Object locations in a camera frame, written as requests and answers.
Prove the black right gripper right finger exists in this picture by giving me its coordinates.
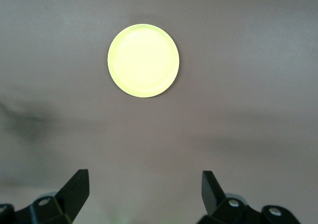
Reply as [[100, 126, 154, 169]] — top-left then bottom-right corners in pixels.
[[198, 170, 301, 224]]

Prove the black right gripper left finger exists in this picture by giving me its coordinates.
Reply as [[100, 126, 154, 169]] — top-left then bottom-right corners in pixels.
[[0, 169, 89, 224]]

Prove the yellow round plate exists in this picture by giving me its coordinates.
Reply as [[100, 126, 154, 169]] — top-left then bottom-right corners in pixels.
[[107, 23, 180, 98]]

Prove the large table cover sheet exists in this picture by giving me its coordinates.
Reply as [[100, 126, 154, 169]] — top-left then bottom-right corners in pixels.
[[0, 0, 318, 224]]

